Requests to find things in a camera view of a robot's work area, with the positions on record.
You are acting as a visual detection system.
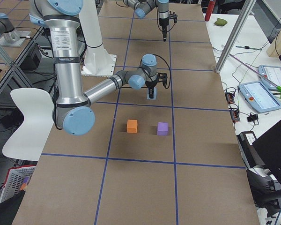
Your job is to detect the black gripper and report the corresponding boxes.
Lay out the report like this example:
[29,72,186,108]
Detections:
[146,82,157,99]
[159,18,169,42]

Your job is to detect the light blue foam block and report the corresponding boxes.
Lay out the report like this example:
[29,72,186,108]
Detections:
[147,87,157,100]

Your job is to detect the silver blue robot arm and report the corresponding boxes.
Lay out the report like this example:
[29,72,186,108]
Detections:
[30,0,159,135]
[115,0,171,42]

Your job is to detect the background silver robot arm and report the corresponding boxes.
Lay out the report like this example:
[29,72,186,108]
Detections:
[0,13,31,47]

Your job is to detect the orange foam block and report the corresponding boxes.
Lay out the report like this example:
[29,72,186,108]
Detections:
[126,120,138,134]

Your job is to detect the purple foam block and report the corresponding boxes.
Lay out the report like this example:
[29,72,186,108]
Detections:
[157,122,168,136]

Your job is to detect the red bottle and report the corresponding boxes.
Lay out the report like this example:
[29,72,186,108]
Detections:
[204,0,216,22]

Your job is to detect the green bean bag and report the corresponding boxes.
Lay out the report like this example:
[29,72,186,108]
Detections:
[214,18,228,27]

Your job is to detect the orange circuit board strip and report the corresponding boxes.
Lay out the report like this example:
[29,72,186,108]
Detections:
[224,92,240,123]

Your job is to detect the near teach pendant tablet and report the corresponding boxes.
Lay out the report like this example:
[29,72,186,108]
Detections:
[239,81,281,113]

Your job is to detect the teach pendant tablet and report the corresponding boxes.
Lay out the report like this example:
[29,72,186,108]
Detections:
[239,81,281,113]
[258,65,281,87]

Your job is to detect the black printer box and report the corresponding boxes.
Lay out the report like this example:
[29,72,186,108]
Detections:
[237,131,265,168]

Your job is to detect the white chair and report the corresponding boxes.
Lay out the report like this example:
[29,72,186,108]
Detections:
[2,88,54,161]

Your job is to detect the far teach pendant tablet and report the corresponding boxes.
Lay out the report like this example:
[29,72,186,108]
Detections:
[258,65,281,87]

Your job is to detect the black monitor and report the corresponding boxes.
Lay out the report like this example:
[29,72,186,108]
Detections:
[253,120,281,183]

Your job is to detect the white plastic basket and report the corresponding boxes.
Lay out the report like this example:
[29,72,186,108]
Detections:
[0,165,36,203]

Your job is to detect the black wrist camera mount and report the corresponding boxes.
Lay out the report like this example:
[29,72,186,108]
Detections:
[157,73,168,88]

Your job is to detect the white pedestal column base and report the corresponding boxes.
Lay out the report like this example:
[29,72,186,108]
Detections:
[79,0,117,77]

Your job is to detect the aluminium frame post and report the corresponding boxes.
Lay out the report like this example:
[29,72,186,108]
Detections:
[215,0,256,74]

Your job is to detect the green handled grabber stick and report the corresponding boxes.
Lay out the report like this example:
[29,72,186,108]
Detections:
[229,53,281,98]

